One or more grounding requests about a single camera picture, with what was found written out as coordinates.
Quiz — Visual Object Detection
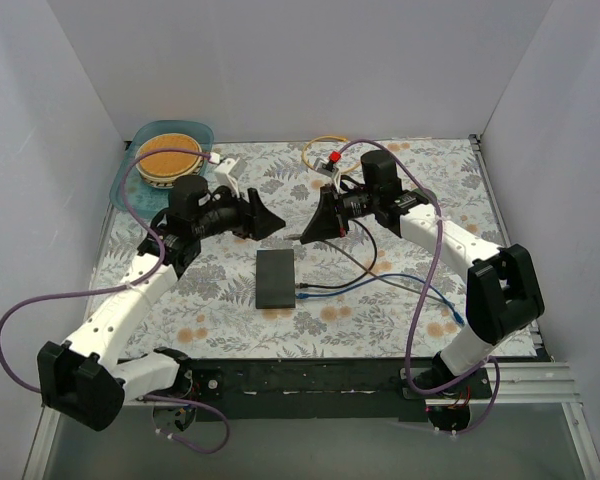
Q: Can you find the grey ethernet cable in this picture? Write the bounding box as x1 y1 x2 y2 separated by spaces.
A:
285 231 456 307

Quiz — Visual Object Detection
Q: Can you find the black network switch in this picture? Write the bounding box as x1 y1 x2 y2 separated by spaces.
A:
255 249 296 310

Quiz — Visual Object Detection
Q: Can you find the black ethernet cable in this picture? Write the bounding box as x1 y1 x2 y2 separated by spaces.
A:
295 219 378 292

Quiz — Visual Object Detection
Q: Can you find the yellow ethernet cable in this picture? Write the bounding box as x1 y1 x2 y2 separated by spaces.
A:
302 134 366 177

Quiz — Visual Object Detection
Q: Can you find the blue ethernet cable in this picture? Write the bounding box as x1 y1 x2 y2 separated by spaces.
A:
295 272 466 327

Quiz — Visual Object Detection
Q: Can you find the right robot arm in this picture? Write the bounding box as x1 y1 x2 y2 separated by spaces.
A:
300 149 545 398

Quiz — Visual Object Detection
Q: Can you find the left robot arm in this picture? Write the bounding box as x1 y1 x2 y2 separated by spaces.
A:
37 175 286 431

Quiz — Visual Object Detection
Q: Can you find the woven basket plate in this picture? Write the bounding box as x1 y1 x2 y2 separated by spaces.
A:
135 133 205 189

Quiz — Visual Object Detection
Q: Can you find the teal plastic tray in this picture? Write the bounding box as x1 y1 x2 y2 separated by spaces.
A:
110 120 215 219

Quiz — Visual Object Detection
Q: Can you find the floral table mat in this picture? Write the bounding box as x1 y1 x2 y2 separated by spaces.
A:
76 139 541 360

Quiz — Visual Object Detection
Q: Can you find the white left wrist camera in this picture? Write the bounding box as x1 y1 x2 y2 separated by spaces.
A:
213 157 246 197

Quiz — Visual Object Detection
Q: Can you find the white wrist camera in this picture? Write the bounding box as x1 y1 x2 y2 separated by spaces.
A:
314 151 341 189
213 157 246 197

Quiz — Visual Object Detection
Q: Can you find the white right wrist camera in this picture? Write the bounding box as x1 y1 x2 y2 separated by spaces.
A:
314 151 341 189

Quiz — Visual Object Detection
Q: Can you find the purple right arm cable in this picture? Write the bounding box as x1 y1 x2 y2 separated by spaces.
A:
337 137 501 434

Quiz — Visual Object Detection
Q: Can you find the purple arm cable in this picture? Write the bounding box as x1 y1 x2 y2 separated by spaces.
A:
337 137 501 434
0 151 231 455

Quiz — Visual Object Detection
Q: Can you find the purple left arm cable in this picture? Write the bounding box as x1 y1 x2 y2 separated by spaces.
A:
0 151 231 455

